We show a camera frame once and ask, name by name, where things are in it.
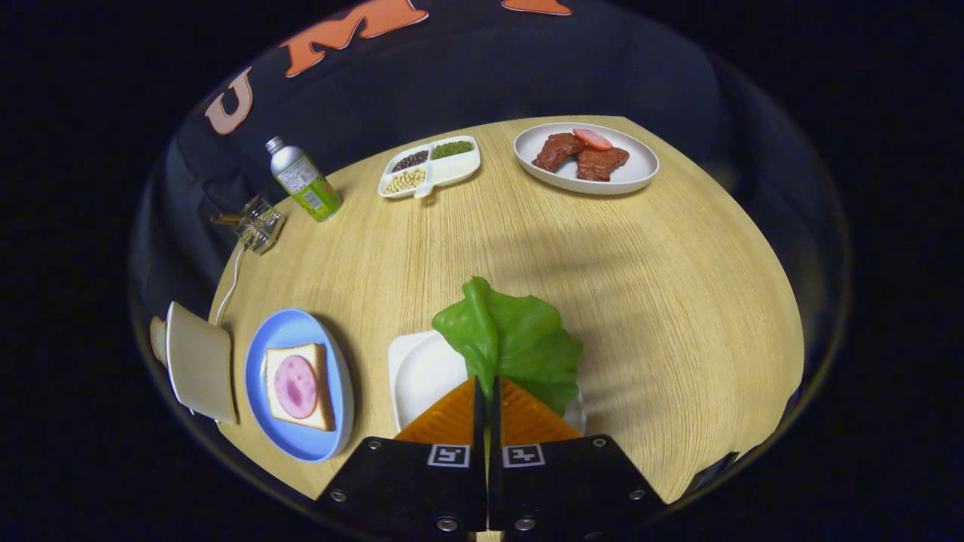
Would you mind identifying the white round plate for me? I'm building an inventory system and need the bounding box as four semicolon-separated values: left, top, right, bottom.
514;122;660;196

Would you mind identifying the white toaster cable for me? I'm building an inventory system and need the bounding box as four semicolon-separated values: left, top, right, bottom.
215;245;249;326

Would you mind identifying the metal wire basket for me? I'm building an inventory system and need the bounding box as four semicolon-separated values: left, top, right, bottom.
235;194;285;255

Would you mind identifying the blue plate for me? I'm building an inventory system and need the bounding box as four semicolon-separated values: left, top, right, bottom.
245;308;355;463

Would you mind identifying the green lettuce leaf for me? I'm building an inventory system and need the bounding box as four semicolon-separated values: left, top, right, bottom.
432;276;584;419

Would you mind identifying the white divided dish with beans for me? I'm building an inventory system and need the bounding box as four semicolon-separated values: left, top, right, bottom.
377;135;481;200

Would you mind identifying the white toaster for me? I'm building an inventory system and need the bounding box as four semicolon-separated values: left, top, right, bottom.
164;301;238;425

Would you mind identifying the white square plate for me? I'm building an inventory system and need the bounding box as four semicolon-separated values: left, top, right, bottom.
388;330;587;437

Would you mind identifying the pink ham slice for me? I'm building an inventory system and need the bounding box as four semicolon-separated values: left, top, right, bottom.
273;355;319;421

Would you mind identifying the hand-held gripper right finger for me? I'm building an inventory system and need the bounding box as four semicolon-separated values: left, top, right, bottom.
488;376;668;540

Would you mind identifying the silver green drink bottle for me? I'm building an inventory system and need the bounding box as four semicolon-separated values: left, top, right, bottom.
265;135;343;223

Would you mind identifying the black backdrop cloth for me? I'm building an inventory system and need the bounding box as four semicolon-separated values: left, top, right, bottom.
128;0;852;362

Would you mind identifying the brown meat slice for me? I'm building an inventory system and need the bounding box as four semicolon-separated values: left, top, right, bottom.
576;147;630;182
532;132;587;172

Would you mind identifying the white bread slice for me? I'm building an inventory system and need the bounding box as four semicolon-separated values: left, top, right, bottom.
264;343;337;432

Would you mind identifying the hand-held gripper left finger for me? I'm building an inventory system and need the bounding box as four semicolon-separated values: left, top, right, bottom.
315;376;488;539

